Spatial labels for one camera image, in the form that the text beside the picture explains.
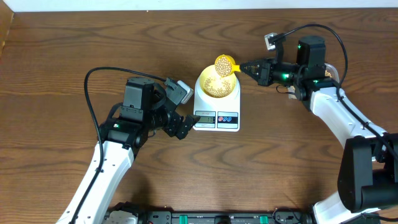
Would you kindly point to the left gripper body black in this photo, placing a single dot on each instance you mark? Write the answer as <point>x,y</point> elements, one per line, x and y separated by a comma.
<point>160,118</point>

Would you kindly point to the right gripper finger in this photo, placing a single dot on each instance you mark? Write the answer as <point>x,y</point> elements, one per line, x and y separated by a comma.
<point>253,65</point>
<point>254,74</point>

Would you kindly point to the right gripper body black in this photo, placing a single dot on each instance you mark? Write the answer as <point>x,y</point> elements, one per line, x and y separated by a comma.
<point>282,73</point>

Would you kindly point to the yellow measuring scoop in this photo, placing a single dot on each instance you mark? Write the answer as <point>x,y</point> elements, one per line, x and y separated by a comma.
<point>225,66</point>

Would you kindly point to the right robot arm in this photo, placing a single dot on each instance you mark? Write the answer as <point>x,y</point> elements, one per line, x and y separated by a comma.
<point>367,180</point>

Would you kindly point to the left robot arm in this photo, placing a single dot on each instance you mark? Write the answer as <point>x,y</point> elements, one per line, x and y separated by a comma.
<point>146,108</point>

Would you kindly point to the white digital kitchen scale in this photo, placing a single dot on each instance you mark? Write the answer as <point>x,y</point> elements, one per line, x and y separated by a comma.
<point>217,114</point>

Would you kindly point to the soybeans in bowl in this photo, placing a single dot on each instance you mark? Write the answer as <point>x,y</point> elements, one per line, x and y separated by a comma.
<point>218,87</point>

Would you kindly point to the pale yellow bowl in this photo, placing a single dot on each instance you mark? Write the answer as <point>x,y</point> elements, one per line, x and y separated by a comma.
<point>211,72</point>

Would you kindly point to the soybeans in container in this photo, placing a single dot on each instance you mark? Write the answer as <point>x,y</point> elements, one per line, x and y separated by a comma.
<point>328,74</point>

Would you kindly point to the clear plastic container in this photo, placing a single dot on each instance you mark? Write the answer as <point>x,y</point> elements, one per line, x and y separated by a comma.
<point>330,68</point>

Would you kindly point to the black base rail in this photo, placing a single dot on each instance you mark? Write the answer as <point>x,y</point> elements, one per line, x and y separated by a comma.
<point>129,213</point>

